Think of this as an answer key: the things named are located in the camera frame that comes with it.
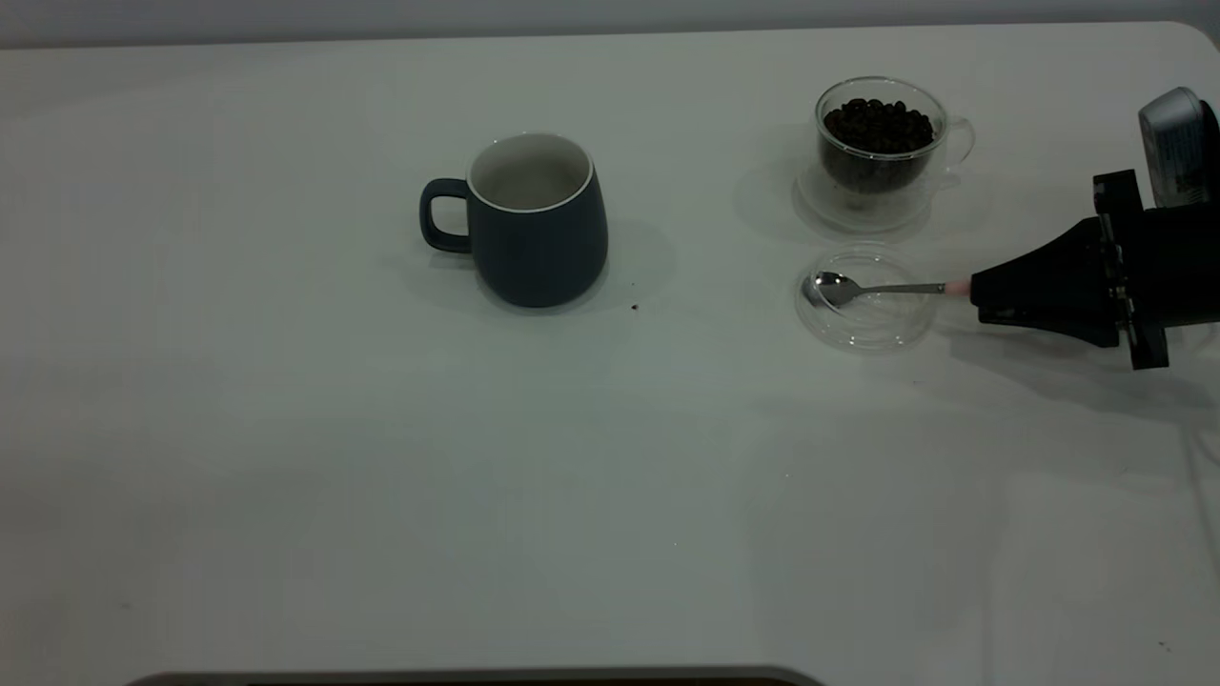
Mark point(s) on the clear glass saucer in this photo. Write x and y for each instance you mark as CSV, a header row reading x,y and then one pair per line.
x,y
810,205

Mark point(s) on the clear round glass lid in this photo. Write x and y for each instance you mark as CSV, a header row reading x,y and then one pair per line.
x,y
872,335

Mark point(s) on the dark blue-grey ceramic mug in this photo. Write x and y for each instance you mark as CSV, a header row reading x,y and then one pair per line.
x,y
543,248

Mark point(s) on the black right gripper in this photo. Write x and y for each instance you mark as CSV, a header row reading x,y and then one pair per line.
x,y
1172,267

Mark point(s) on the dark coffee beans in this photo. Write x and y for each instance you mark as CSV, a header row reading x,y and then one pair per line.
x,y
879,129

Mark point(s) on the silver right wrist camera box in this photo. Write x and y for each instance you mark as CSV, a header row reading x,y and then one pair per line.
x,y
1172,143

